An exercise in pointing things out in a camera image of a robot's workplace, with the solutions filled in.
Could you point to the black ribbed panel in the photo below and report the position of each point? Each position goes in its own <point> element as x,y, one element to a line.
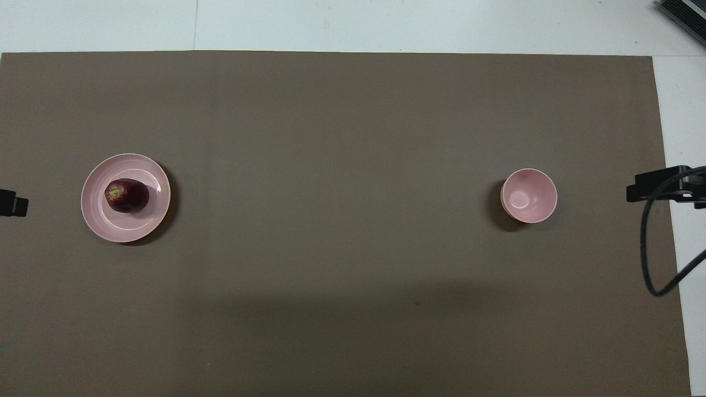
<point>684,12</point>

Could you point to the brown table mat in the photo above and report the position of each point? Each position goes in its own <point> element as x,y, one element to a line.
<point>342,165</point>

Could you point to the pink bowl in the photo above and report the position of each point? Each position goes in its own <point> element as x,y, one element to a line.
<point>529,197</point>

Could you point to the dark red apple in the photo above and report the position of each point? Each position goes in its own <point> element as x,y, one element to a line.
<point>128,196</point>

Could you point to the pink plate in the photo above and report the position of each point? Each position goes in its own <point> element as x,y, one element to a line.
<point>132,226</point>

